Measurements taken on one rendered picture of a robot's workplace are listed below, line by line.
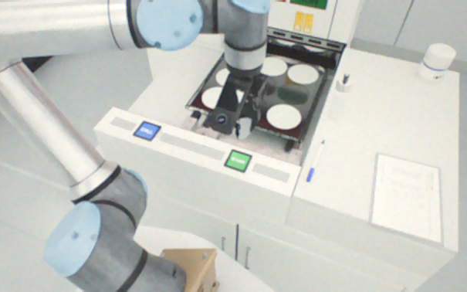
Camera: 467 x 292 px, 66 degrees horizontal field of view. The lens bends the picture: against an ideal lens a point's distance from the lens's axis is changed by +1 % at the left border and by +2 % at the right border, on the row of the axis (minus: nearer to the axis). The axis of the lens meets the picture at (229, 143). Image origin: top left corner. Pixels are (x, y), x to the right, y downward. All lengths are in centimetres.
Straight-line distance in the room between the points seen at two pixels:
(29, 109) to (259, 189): 51
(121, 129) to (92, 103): 160
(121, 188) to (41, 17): 36
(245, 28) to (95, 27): 24
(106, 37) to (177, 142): 49
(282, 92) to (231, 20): 60
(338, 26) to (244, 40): 67
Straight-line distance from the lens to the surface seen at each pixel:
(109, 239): 66
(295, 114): 110
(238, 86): 67
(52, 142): 73
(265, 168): 88
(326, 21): 125
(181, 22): 46
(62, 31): 52
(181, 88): 130
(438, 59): 118
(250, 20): 60
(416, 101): 115
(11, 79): 74
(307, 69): 127
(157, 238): 95
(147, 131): 97
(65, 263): 66
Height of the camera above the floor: 167
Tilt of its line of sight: 50 degrees down
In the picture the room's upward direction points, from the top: straight up
